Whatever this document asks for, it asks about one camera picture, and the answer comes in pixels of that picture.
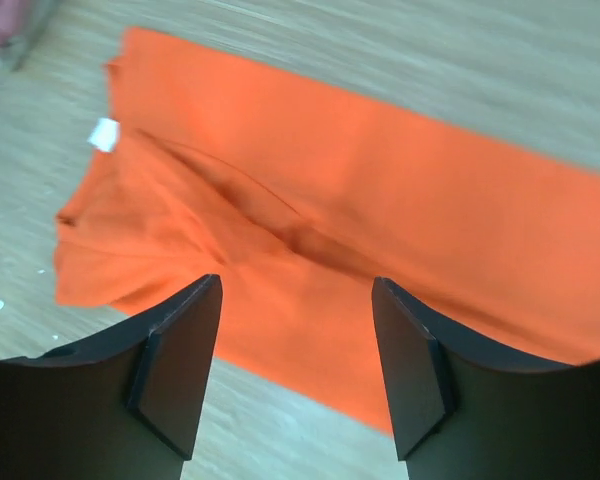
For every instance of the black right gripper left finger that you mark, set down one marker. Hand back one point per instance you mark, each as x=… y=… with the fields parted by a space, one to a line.
x=123 y=403

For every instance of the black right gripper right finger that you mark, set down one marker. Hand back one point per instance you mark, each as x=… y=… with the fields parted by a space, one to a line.
x=464 y=406

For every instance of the orange t-shirt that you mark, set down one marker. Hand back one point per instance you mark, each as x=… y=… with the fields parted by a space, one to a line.
x=298 y=194

